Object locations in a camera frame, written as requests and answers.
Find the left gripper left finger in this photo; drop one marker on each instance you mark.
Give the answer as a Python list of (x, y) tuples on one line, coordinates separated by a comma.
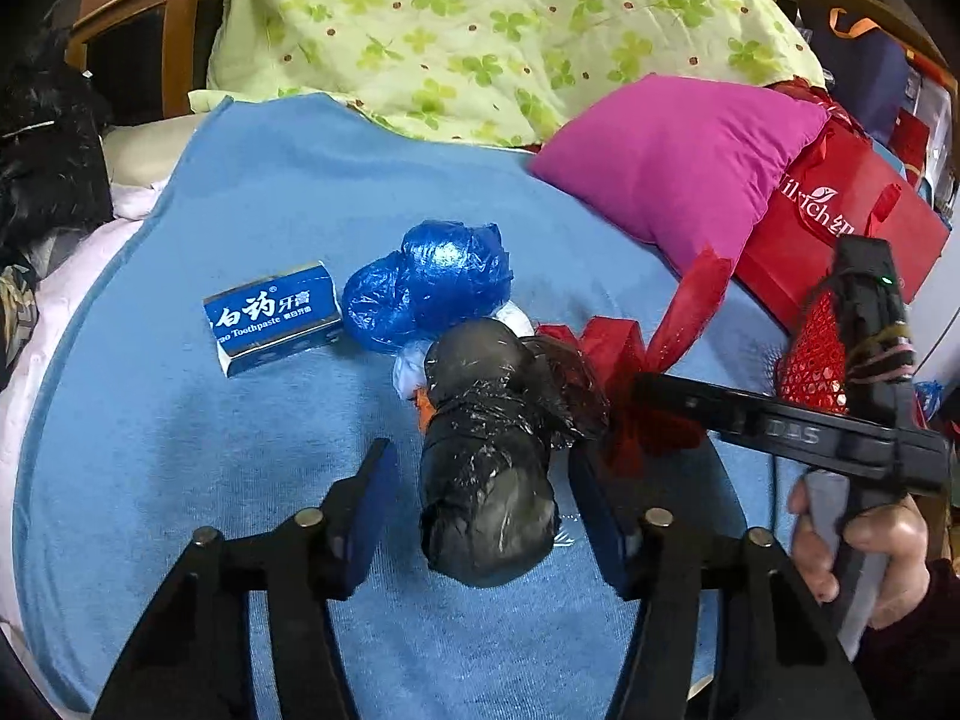
[(190, 654)]

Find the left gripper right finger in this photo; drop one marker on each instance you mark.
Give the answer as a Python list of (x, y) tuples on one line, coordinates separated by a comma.
[(725, 628)]

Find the black plastic bag wad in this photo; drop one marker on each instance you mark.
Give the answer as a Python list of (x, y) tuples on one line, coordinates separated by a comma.
[(488, 510)]

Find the blue toothpaste box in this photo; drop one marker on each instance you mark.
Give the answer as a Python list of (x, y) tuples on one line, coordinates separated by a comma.
[(273, 318)]

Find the orange plastic bag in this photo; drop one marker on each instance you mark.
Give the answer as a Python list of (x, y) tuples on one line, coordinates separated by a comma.
[(424, 408)]

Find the blue plastic bag wad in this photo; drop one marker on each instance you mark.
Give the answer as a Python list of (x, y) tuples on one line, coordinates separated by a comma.
[(443, 273)]

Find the person right hand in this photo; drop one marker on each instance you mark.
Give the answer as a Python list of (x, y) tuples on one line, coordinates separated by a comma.
[(896, 530)]

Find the red plastic mesh basket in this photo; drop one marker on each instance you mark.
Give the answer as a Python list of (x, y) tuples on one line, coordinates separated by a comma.
[(812, 371)]

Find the blue towel blanket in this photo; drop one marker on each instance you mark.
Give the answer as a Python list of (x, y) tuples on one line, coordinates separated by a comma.
[(139, 438)]

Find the red paper gift bag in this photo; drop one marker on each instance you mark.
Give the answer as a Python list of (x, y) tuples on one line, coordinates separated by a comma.
[(837, 185)]

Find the magenta pillow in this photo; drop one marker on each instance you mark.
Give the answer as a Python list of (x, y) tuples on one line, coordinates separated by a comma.
[(681, 163)]

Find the navy tote bag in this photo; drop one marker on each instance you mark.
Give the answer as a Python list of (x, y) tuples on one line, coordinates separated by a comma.
[(868, 66)]

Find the white bed sheet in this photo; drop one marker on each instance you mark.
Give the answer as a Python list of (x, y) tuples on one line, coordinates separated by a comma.
[(59, 296)]

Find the black puffer jacket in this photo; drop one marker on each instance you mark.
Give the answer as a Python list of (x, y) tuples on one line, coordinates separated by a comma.
[(54, 173)]

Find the green clover quilt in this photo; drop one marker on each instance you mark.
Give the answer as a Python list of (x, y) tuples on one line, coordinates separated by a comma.
[(490, 72)]

